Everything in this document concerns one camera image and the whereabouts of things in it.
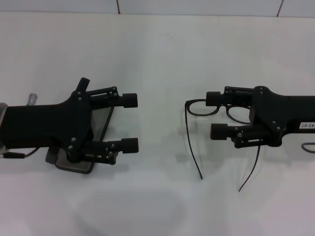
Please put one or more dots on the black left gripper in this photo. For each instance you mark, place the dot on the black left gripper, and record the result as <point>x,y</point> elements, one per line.
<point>44,125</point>

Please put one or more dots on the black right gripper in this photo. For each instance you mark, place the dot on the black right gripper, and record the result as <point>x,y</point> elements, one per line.
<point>275,113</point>

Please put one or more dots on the black glasses case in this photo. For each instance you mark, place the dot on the black glasses case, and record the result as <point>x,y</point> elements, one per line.
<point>73,168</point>

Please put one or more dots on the black glasses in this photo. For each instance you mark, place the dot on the black glasses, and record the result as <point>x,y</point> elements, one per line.
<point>187,104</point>

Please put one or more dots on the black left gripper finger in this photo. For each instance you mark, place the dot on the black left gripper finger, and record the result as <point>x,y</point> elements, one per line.
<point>129,145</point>
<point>129,100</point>

